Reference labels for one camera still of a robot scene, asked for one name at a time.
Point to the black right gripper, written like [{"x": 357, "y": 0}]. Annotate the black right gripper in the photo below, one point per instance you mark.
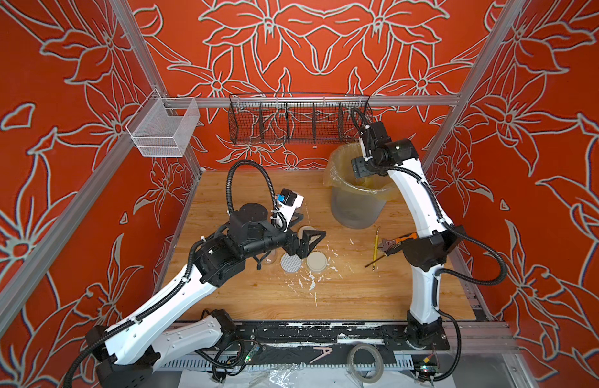
[{"x": 370, "y": 141}]

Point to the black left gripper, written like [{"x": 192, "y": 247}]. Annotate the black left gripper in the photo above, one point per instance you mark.
[{"x": 304, "y": 248}]

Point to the beige lid of front jar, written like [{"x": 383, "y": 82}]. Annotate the beige lid of front jar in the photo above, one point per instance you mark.
[{"x": 317, "y": 262}]

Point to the beige lid of jar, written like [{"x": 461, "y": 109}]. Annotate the beige lid of jar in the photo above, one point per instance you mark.
[
  {"x": 317, "y": 262},
  {"x": 303, "y": 229}
]

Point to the beige lid of back jar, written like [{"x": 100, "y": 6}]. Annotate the beige lid of back jar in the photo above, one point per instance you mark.
[{"x": 303, "y": 229}]

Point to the glass jar patterned lid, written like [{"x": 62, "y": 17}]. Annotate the glass jar patterned lid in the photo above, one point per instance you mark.
[{"x": 271, "y": 258}]

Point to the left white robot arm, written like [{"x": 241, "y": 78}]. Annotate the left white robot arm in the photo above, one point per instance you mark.
[{"x": 130, "y": 351}]

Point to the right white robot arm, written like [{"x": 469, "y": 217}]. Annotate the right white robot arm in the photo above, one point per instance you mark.
[{"x": 427, "y": 252}]

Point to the translucent ribbed trash bin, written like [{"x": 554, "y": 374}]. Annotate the translucent ribbed trash bin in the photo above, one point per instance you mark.
[{"x": 355, "y": 211}]

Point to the yellow pencil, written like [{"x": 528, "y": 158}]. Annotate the yellow pencil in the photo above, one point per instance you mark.
[{"x": 375, "y": 249}]

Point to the orange black utility pliers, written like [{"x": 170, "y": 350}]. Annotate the orange black utility pliers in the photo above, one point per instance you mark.
[{"x": 386, "y": 244}]

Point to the clear tape roll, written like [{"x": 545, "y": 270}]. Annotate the clear tape roll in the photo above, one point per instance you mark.
[{"x": 364, "y": 365}]

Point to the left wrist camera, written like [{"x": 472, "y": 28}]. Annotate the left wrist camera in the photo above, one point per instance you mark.
[{"x": 287, "y": 202}]

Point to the black wire wall basket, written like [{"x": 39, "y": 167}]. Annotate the black wire wall basket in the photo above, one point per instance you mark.
[{"x": 294, "y": 119}]

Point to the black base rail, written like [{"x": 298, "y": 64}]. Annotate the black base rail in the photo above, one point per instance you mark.
[{"x": 393, "y": 335}]

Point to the clear plastic wall basket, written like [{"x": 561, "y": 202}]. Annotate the clear plastic wall basket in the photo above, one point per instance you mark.
[{"x": 163, "y": 127}]

